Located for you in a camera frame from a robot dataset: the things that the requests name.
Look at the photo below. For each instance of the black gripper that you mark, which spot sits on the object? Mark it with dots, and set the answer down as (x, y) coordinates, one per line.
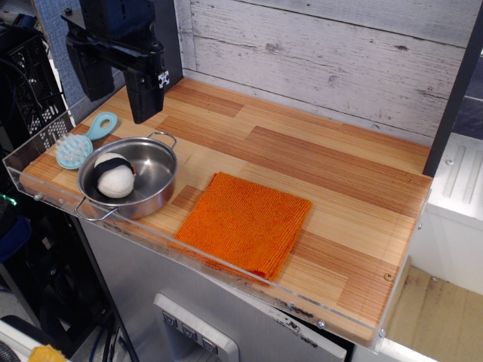
(120, 34)

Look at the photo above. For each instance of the light blue scrub brush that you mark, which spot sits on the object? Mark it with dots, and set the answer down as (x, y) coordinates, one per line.
(73, 149)

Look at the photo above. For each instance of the dark grey left post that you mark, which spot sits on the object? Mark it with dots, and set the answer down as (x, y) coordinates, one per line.
(166, 32)

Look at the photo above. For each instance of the clear acrylic table guard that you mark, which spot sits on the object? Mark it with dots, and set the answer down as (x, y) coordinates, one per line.
(367, 192)

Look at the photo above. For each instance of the white black plush ball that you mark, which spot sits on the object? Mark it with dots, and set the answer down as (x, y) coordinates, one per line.
(114, 175)

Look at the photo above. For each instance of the dark grey post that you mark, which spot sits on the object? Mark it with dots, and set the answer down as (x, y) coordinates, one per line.
(166, 32)
(455, 100)

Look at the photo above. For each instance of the stainless steel pot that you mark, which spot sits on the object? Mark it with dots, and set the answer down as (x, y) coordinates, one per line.
(156, 167)

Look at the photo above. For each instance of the black perforated crate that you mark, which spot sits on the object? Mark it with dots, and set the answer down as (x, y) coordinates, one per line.
(30, 95)

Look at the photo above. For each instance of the white toy cabinet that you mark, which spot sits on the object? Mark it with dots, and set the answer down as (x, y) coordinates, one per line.
(447, 243)

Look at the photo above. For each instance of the orange cloth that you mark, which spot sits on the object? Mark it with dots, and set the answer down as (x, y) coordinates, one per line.
(245, 224)

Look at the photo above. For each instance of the dark grey right post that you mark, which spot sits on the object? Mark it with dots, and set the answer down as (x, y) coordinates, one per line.
(455, 100)

